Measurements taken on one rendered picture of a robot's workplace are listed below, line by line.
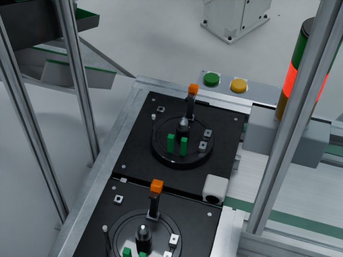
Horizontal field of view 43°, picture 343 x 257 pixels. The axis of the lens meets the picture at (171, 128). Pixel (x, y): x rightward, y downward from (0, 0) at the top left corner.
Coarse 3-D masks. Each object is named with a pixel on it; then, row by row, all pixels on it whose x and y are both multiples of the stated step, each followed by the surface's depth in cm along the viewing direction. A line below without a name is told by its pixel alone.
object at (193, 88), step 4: (192, 84) 94; (188, 88) 93; (192, 88) 92; (196, 88) 92; (188, 92) 93; (192, 92) 93; (196, 92) 93; (188, 96) 92; (192, 96) 92; (188, 100) 95; (192, 100) 94; (188, 104) 95; (192, 104) 95; (188, 108) 95; (192, 108) 95; (188, 112) 96; (192, 112) 96; (188, 116) 96; (192, 116) 97
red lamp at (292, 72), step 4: (288, 68) 57; (292, 68) 55; (288, 72) 57; (292, 72) 55; (296, 72) 55; (288, 76) 57; (292, 76) 56; (288, 80) 57; (292, 80) 56; (284, 84) 59; (288, 84) 57; (292, 84) 56; (284, 88) 59; (288, 88) 57; (284, 92) 59; (288, 92) 58; (288, 96) 58
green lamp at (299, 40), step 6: (300, 30) 52; (300, 36) 52; (300, 42) 52; (306, 42) 51; (300, 48) 52; (294, 54) 54; (300, 54) 53; (294, 60) 54; (300, 60) 53; (294, 66) 55
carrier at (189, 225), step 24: (120, 192) 88; (144, 192) 88; (96, 216) 84; (120, 216) 83; (144, 216) 83; (168, 216) 83; (192, 216) 85; (216, 216) 85; (96, 240) 81; (120, 240) 79; (144, 240) 76; (168, 240) 80; (192, 240) 82
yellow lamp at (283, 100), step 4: (280, 96) 61; (284, 96) 59; (280, 100) 61; (284, 100) 59; (280, 104) 61; (284, 104) 60; (276, 108) 63; (280, 108) 61; (284, 108) 60; (276, 112) 63; (280, 112) 61; (280, 116) 62; (280, 120) 62
